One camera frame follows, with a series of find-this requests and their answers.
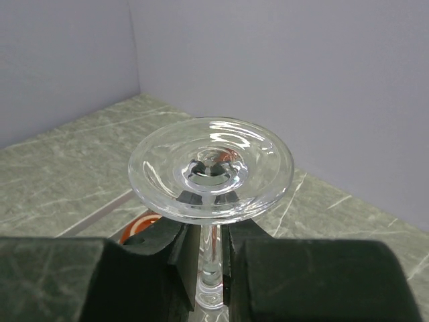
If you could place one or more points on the white wire dish rack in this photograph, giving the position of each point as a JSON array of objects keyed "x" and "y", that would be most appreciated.
[{"x": 95, "y": 216}]

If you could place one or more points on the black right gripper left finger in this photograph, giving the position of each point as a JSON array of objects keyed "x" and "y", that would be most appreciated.
[{"x": 151, "y": 278}]

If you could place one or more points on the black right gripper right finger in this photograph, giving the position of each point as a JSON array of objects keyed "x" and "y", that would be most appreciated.
[{"x": 274, "y": 279}]

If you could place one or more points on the orange ceramic mug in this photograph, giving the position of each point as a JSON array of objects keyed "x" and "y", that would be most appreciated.
[{"x": 139, "y": 224}]

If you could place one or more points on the clear wine glass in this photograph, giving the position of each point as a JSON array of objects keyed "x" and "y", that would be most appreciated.
[{"x": 211, "y": 171}]

